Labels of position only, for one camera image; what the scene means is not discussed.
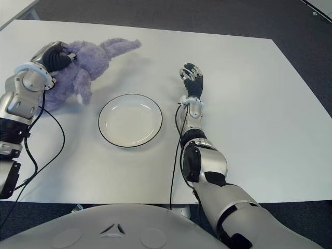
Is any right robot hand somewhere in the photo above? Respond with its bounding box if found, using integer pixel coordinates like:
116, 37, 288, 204
178, 62, 204, 99

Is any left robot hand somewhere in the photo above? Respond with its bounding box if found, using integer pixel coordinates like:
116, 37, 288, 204
30, 40, 77, 72

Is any purple plush doll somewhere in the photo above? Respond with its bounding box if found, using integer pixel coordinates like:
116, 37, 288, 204
36, 38, 143, 113

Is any white plate black rim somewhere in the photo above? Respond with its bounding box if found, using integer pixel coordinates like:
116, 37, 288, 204
98, 93, 163, 149

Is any silver table leg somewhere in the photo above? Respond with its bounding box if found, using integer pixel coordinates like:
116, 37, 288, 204
171, 203, 193, 217

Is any silver robot torso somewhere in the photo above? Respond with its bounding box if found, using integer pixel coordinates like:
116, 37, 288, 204
0, 203, 232, 249

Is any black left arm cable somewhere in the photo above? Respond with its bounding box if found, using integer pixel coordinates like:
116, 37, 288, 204
0, 88, 65, 226

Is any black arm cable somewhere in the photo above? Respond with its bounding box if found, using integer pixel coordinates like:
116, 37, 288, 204
170, 105, 188, 211
0, 88, 65, 226

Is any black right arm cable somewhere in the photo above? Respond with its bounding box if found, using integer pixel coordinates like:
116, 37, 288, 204
170, 105, 188, 211

